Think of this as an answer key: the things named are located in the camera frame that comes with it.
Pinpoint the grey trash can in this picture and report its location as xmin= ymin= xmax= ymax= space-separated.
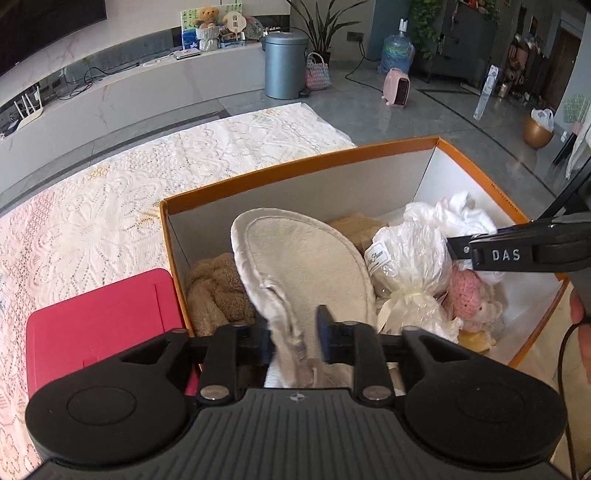
xmin=263 ymin=31 xmax=308 ymax=100

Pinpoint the grey tv cabinet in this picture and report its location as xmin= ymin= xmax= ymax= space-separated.
xmin=1 ymin=43 xmax=266 ymax=191

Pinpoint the orange cardboard box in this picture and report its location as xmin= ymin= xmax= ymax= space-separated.
xmin=158 ymin=135 xmax=569 ymax=370

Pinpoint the pink heater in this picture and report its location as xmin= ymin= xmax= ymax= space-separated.
xmin=382 ymin=68 xmax=411 ymax=107

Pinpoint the pink woven basket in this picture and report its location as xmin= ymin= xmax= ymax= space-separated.
xmin=305 ymin=52 xmax=332 ymax=91

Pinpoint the white wifi router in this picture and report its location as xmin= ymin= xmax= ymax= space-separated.
xmin=13 ymin=88 xmax=44 ymax=130

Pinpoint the lace tablecloth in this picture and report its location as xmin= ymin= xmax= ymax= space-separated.
xmin=1 ymin=103 xmax=353 ymax=479

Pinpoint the potted plant by wall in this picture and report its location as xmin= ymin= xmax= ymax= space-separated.
xmin=287 ymin=0 xmax=366 ymax=64

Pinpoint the yellow cloth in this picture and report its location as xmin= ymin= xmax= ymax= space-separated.
xmin=459 ymin=330 xmax=496 ymax=353

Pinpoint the pink crochet toy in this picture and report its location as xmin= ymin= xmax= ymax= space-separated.
xmin=446 ymin=266 xmax=503 ymax=333

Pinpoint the brown plush toy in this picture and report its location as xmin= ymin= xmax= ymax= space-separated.
xmin=186 ymin=253 xmax=256 ymax=337

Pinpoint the teddy bear on cabinet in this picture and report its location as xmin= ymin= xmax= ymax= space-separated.
xmin=195 ymin=6 xmax=221 ymax=52

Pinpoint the red storage box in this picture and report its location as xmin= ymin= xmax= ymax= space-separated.
xmin=26 ymin=268 xmax=184 ymax=396

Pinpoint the blue water bottle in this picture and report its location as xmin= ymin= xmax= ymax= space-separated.
xmin=378 ymin=19 xmax=416 ymax=75

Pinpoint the right hand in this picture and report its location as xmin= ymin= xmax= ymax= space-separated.
xmin=570 ymin=290 xmax=591 ymax=380

